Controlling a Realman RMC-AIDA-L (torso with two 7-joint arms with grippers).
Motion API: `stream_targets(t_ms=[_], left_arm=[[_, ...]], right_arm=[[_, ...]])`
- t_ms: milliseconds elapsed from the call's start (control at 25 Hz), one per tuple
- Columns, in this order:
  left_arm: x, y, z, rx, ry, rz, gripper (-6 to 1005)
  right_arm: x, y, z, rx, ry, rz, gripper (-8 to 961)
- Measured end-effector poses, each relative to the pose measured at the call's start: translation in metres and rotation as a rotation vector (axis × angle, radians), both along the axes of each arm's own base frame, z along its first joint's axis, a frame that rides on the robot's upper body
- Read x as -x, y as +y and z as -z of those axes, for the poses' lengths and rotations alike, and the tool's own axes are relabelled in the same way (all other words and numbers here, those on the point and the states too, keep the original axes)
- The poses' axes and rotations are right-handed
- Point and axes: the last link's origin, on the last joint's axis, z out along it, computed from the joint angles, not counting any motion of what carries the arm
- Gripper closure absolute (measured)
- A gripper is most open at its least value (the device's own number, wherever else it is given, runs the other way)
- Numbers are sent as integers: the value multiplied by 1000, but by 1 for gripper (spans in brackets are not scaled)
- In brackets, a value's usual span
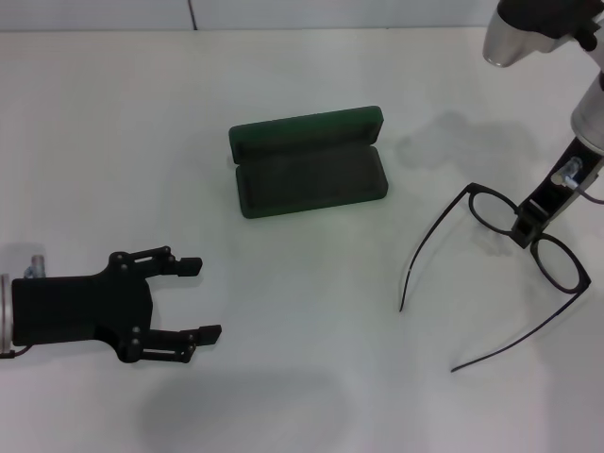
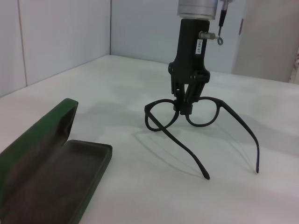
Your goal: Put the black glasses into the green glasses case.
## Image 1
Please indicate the green glasses case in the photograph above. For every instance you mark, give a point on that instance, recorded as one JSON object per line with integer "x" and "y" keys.
{"x": 307, "y": 184}

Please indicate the black round-frame glasses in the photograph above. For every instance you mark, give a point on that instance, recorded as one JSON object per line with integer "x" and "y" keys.
{"x": 586, "y": 283}

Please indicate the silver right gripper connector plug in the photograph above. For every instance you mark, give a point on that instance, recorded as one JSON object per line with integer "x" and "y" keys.
{"x": 566, "y": 174}

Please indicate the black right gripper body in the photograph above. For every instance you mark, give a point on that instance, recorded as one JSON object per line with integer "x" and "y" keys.
{"x": 561, "y": 198}

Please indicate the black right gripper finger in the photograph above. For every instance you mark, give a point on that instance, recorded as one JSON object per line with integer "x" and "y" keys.
{"x": 529, "y": 222}

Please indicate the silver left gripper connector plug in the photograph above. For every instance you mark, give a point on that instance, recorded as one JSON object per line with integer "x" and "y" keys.
{"x": 35, "y": 264}

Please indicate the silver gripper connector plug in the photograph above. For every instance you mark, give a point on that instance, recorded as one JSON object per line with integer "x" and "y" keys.
{"x": 566, "y": 174}
{"x": 35, "y": 264}

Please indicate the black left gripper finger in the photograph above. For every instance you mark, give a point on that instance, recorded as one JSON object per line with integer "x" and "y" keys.
{"x": 174, "y": 340}
{"x": 170, "y": 266}

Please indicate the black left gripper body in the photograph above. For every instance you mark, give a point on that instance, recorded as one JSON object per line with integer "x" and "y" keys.
{"x": 75, "y": 309}

